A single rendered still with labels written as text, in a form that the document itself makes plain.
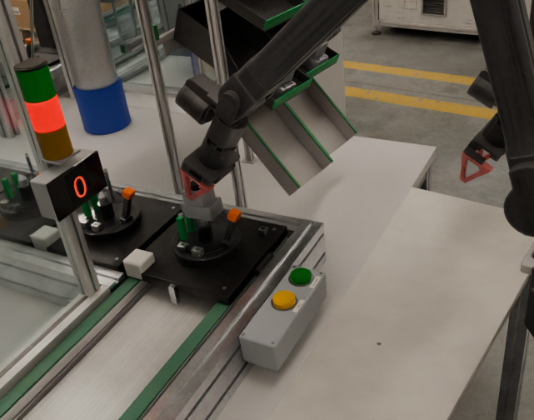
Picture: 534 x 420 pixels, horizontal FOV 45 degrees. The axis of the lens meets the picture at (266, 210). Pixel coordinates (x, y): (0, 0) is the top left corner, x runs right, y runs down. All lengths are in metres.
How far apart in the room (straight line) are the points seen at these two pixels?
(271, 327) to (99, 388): 0.30
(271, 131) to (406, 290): 0.46
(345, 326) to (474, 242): 0.38
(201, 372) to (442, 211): 0.76
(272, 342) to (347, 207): 0.58
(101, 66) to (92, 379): 1.17
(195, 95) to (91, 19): 0.98
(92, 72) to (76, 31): 0.13
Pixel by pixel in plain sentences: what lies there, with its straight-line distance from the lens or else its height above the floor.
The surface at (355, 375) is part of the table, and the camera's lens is 1.16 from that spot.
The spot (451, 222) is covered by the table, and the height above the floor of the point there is 0.86.
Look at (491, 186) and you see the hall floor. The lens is 3.35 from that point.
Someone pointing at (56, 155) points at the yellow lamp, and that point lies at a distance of 1.08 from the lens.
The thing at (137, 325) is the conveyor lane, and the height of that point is 0.92.
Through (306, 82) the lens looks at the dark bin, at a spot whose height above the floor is 1.21.
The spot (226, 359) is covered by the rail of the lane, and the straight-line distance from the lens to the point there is 1.08.
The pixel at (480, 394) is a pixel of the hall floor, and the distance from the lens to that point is 2.30.
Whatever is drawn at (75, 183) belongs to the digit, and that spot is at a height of 1.21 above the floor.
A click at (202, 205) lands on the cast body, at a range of 1.20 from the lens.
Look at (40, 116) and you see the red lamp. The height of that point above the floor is 1.34.
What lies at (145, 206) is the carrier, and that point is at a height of 0.97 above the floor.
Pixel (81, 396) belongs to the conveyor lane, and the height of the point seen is 0.92.
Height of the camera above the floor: 1.71
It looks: 32 degrees down
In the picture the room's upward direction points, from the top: 7 degrees counter-clockwise
